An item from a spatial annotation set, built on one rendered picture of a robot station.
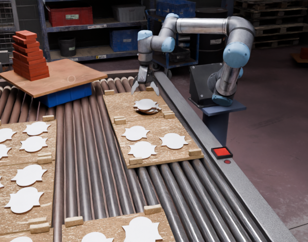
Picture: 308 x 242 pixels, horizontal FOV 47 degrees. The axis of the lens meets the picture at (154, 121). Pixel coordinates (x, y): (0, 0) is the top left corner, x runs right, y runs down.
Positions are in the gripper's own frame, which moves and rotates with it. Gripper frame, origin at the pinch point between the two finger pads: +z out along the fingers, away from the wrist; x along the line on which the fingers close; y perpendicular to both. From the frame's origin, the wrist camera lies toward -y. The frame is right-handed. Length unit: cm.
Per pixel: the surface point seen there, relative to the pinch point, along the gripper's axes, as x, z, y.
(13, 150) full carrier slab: 54, 9, -49
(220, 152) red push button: -40, 9, -40
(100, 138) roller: 18.0, 10.5, -30.8
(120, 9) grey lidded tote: 93, 18, 404
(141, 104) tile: 1.8, 4.6, -0.8
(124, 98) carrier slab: 15.3, 8.8, 16.9
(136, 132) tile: 0.9, 8.0, -27.5
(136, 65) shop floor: 65, 103, 380
